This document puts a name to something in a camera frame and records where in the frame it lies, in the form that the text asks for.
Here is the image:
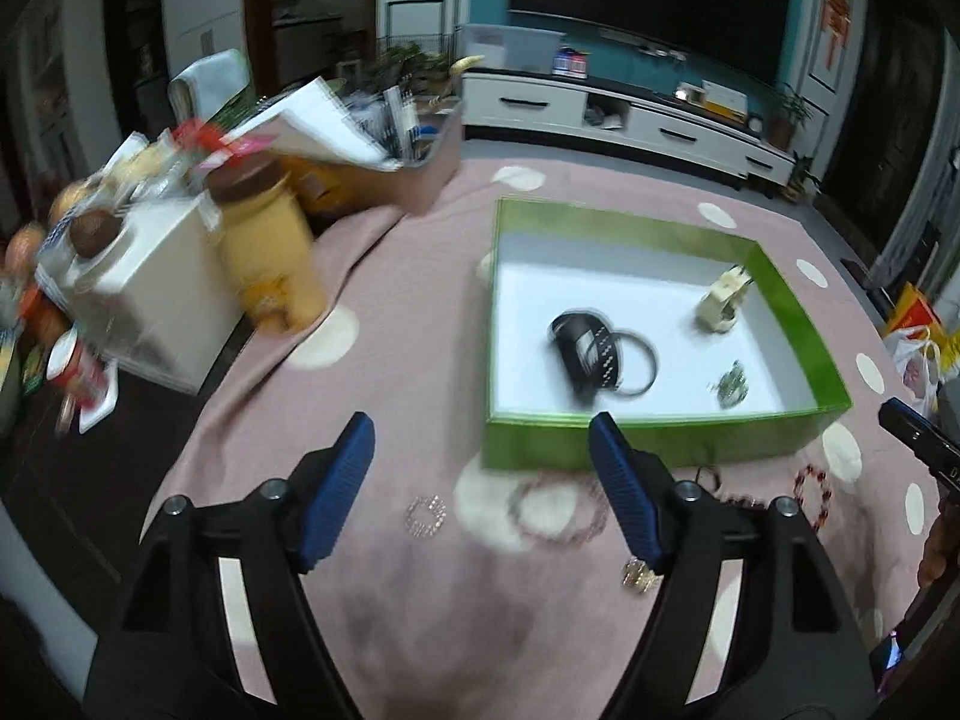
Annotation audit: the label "clear plastic storage container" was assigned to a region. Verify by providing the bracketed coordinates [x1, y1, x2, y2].
[457, 24, 565, 74]

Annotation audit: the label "orange fruit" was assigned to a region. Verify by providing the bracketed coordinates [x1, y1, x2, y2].
[4, 180, 83, 271]

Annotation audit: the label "green cardboard box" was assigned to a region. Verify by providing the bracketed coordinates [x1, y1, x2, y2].
[480, 196, 852, 470]

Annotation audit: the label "person's right hand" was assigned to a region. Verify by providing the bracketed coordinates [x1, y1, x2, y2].
[918, 499, 960, 592]

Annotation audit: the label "pink dotted blanket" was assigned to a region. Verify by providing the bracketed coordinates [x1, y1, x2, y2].
[150, 157, 946, 720]

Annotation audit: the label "red bead bracelet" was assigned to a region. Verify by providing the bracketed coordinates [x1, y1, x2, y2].
[793, 463, 833, 530]

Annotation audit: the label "red snack package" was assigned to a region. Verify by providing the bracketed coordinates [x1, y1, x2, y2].
[45, 330, 121, 428]

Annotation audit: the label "red door decoration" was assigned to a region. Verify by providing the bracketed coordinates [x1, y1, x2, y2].
[817, 0, 852, 68]

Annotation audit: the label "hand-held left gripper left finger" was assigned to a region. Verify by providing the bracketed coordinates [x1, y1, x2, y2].
[82, 412, 376, 720]

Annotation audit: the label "yellow flat box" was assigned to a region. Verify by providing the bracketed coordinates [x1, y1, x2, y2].
[701, 81, 749, 117]

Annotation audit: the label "white paper sheets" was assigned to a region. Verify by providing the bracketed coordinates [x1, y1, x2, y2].
[225, 79, 391, 166]

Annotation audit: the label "yellow jar with brown lid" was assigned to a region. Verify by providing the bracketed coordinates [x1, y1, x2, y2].
[206, 154, 327, 331]

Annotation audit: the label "green brooch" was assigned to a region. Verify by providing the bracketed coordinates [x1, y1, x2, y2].
[711, 361, 749, 407]

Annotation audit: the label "grey folded towel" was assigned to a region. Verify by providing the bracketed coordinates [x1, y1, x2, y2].
[169, 51, 252, 121]

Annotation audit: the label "black wrist watch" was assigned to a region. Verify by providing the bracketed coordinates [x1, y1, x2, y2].
[550, 310, 623, 395]

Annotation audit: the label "pink bead bracelet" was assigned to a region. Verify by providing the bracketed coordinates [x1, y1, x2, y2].
[508, 476, 610, 543]

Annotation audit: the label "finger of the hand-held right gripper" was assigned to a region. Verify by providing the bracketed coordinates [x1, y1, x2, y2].
[879, 399, 960, 496]

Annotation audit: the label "white wrist watch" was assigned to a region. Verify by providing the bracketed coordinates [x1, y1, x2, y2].
[696, 262, 751, 335]

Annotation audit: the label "white television cabinet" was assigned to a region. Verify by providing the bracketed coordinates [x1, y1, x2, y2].
[459, 67, 796, 192]

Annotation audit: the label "black ring bangle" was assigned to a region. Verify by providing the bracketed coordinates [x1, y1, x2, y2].
[611, 328, 661, 398]

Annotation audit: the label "planter with green plants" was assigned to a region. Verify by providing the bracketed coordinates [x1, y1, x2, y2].
[367, 41, 466, 102]

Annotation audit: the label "silver rhinestone bracelet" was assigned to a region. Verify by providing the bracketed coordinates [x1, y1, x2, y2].
[405, 495, 448, 539]

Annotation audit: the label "pink storage bin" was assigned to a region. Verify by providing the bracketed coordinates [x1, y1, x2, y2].
[300, 101, 466, 215]

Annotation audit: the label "orange shopping bag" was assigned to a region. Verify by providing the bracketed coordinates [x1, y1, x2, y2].
[885, 283, 960, 376]

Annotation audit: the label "white plastic bag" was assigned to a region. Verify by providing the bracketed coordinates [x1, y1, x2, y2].
[885, 326, 942, 413]

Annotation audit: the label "white box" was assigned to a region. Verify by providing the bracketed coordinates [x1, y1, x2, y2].
[37, 191, 241, 395]

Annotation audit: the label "tall potted plant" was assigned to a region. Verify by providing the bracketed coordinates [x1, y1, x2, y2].
[769, 82, 815, 151]

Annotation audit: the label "gold brooch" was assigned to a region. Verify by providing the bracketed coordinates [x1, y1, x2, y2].
[621, 556, 665, 595]

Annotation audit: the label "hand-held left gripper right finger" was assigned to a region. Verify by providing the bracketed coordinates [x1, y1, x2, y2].
[589, 412, 878, 720]

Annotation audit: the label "small potted plant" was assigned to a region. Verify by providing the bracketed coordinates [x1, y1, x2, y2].
[784, 154, 822, 200]

